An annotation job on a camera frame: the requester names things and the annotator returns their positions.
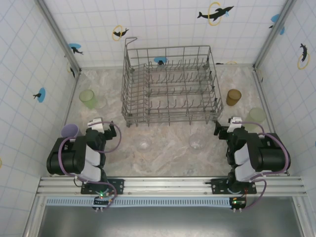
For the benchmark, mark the blue oval shark sticker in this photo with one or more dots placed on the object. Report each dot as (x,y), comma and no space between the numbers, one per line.
(75,47)

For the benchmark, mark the pale yellow-green frosted cup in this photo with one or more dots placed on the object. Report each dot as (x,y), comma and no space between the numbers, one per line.
(256,117)

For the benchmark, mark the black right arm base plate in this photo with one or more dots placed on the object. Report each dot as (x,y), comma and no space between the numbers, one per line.
(217,185)

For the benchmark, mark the aluminium side frame bar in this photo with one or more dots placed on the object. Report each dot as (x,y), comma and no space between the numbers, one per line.
(264,96)
(73,95)

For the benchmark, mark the flat black yellow sticker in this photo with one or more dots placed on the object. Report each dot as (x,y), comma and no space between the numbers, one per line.
(230,62)

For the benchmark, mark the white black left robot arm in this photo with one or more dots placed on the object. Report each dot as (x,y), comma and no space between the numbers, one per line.
(74,158)

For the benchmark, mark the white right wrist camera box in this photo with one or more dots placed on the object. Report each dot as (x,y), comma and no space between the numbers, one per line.
(234,124)

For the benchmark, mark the blue oval black fish sticker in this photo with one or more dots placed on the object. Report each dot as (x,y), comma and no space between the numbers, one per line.
(160,59)

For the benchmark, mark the green frosted plastic cup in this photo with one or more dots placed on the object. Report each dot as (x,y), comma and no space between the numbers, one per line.
(87,98)

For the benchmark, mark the steel sheet panel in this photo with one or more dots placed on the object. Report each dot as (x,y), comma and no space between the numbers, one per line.
(172,222)

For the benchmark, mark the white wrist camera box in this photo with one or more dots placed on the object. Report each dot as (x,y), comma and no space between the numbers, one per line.
(234,124)
(97,124)

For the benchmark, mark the amber frosted plastic cup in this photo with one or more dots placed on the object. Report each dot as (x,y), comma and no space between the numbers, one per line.
(233,98)

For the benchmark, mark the aluminium mounting rail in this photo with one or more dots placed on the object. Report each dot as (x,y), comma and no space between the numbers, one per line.
(172,184)

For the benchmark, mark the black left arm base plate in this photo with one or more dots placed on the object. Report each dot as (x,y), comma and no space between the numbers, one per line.
(118,185)

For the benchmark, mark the aluminium corner post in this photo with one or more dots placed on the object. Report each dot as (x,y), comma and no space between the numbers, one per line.
(274,34)
(59,37)

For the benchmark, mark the lilac plastic cup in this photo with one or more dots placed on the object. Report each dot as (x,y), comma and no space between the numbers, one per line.
(70,130)

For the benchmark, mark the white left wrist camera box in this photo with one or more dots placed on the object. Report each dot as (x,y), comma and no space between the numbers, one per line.
(97,124)

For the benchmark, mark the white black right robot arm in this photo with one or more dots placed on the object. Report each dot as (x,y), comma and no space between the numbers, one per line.
(261,158)

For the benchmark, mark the blue splash sticker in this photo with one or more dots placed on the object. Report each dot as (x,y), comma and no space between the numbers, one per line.
(276,17)

